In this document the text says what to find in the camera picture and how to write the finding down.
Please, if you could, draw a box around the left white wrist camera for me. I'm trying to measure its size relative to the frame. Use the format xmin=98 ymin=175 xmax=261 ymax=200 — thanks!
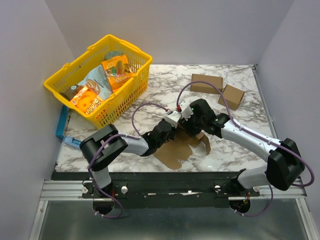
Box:
xmin=164 ymin=110 xmax=182 ymax=128

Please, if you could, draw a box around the aluminium extrusion frame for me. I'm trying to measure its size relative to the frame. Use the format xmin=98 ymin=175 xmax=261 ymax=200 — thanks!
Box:
xmin=40 ymin=180 xmax=307 ymax=201

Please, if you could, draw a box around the dark brown snack pack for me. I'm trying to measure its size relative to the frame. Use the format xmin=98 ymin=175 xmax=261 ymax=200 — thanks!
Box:
xmin=59 ymin=88 xmax=78 ymax=101

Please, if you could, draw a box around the light blue bread bag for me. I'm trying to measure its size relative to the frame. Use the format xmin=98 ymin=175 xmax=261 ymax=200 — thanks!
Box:
xmin=76 ymin=65 xmax=113 ymax=100

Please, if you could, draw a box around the green round snack pack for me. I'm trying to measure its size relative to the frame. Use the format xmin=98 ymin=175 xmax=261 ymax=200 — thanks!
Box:
xmin=104 ymin=50 xmax=124 ymax=61

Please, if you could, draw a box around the yellow plastic shopping basket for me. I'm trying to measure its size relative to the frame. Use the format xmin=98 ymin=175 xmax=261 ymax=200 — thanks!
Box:
xmin=43 ymin=34 xmax=153 ymax=129

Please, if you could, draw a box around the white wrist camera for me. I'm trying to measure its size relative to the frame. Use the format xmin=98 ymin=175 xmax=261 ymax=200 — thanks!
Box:
xmin=164 ymin=110 xmax=182 ymax=128
xmin=177 ymin=100 xmax=194 ymax=121

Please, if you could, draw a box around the orange apple snack bag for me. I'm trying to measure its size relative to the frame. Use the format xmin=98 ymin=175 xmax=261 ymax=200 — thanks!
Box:
xmin=70 ymin=86 xmax=104 ymax=115

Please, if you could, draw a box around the orange mango snack bag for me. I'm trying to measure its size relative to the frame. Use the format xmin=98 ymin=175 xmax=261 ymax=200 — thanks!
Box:
xmin=101 ymin=54 xmax=133 ymax=93

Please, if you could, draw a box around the light blue small carton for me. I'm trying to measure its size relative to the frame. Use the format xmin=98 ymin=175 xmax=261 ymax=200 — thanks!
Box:
xmin=62 ymin=136 xmax=81 ymax=150

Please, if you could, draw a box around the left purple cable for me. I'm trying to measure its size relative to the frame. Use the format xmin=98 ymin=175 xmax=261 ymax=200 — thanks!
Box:
xmin=87 ymin=102 xmax=172 ymax=219

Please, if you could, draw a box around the brown cardboard box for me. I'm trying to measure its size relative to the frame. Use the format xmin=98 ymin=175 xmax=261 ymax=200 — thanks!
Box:
xmin=153 ymin=126 xmax=211 ymax=170

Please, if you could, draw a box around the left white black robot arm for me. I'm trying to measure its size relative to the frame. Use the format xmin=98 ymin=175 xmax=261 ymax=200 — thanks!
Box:
xmin=79 ymin=120 xmax=176 ymax=198

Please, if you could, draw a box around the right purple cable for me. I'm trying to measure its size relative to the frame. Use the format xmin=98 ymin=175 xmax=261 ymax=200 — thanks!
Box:
xmin=176 ymin=81 xmax=315 ymax=217

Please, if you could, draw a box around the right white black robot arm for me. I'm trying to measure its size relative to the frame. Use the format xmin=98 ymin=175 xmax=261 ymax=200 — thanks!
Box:
xmin=177 ymin=98 xmax=305 ymax=196

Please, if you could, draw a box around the large folded cardboard box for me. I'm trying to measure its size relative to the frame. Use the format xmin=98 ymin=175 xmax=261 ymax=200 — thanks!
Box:
xmin=190 ymin=73 xmax=224 ymax=95

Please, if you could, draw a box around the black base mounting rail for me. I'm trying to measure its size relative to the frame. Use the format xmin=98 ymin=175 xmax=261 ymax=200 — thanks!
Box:
xmin=51 ymin=172 xmax=260 ymax=213

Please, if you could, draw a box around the small folded cardboard box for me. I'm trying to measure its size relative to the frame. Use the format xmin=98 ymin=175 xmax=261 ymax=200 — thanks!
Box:
xmin=221 ymin=84 xmax=245 ymax=111

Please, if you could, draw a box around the blue flat box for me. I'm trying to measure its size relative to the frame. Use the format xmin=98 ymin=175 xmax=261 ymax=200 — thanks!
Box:
xmin=55 ymin=105 xmax=69 ymax=141

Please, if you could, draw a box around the purple cable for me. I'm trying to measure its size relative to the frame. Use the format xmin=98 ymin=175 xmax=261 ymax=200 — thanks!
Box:
xmin=87 ymin=102 xmax=172 ymax=219
xmin=176 ymin=81 xmax=315 ymax=217

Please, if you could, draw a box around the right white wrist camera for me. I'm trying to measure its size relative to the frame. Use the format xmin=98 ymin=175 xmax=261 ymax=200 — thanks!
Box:
xmin=177 ymin=100 xmax=194 ymax=121

